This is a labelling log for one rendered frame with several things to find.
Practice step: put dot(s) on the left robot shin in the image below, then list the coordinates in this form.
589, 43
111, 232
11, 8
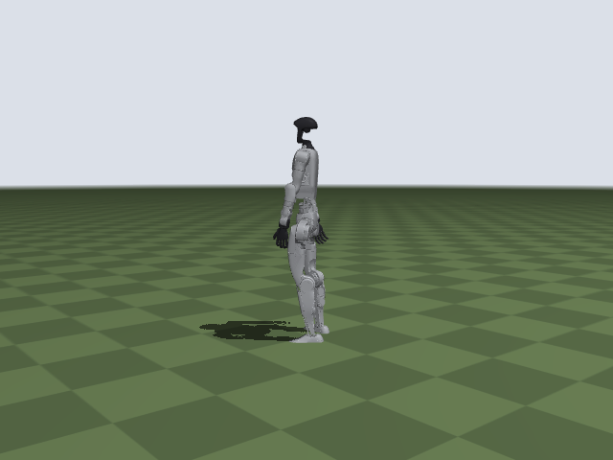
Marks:
307, 304

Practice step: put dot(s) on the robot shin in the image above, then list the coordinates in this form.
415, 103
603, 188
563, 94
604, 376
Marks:
307, 304
319, 297

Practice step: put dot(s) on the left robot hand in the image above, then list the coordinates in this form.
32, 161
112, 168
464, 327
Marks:
282, 235

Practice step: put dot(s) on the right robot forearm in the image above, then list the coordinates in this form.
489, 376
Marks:
313, 201

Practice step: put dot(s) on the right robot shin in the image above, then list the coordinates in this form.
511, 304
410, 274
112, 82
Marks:
319, 297

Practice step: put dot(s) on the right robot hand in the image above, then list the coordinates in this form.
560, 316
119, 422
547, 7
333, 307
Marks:
320, 231

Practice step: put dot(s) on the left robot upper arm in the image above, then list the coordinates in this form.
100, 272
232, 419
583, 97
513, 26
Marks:
301, 160

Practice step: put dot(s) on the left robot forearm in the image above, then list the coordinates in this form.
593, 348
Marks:
289, 200

